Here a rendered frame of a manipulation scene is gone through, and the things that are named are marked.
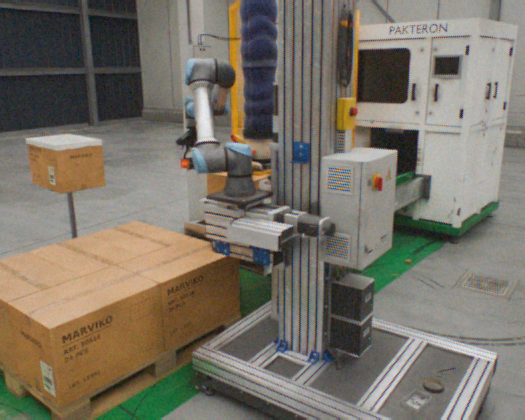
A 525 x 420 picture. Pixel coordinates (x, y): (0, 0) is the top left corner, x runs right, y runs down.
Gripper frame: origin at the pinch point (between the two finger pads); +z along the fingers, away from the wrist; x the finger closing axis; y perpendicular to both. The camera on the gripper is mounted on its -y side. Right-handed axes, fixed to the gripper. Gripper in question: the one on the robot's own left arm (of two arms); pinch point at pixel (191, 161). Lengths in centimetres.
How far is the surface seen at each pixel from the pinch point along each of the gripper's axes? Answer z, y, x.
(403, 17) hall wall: -148, 877, 304
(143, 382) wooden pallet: 107, -56, -17
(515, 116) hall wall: 49, 901, 65
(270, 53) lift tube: -59, 58, -11
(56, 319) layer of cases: 54, -96, -15
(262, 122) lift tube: -18, 53, -8
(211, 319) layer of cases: 89, -7, -19
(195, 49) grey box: -65, 90, 92
